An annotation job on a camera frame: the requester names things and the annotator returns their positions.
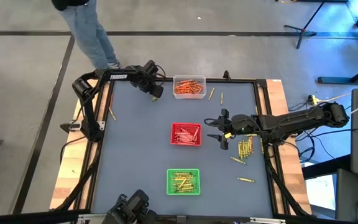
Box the wooden table side board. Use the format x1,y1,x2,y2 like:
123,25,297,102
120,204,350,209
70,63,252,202
265,78,312,215
50,79,111,210

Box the grey equipment case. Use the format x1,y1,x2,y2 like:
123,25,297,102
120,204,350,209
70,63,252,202
334,167,358,223

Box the white screen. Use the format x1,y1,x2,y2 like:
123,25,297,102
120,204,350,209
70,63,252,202
305,174,337,211

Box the person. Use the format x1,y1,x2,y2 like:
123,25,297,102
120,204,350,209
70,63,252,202
51,0,121,70

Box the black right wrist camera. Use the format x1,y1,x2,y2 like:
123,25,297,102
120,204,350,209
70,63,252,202
231,114,254,134

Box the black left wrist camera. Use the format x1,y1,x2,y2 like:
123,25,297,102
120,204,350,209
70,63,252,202
143,59,160,75

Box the red plastic basket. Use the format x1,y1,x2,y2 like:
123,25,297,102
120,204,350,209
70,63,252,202
170,122,203,146

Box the black cable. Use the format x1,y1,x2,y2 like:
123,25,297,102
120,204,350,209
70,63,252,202
60,136,88,164
154,63,167,86

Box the green plastic basket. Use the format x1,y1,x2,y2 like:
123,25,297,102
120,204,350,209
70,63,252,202
165,167,201,196

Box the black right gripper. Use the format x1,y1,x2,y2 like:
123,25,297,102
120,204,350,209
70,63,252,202
204,108,260,150

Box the black tripod stand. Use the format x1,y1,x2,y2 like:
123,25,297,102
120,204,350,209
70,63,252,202
283,0,326,50

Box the scattered yellow crayons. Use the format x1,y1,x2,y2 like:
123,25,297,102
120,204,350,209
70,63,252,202
53,75,313,218

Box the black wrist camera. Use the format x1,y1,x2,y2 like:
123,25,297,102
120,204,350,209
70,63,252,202
143,59,160,75
231,114,254,134

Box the black desk beam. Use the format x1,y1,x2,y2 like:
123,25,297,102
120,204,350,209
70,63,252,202
301,154,352,180

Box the silver corner bracket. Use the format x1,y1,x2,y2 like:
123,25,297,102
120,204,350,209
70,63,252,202
76,212,115,224
249,217,287,224

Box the pale cable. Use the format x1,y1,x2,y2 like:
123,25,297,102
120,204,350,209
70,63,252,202
308,81,358,106

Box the blue metal frame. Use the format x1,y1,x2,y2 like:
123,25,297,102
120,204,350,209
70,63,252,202
317,0,358,85

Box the black camera device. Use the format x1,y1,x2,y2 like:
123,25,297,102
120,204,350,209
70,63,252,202
102,189,158,224

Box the clear plastic bin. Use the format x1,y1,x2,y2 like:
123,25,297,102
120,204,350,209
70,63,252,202
172,74,207,100

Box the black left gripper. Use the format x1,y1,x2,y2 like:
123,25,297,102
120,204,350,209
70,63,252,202
132,63,165,98

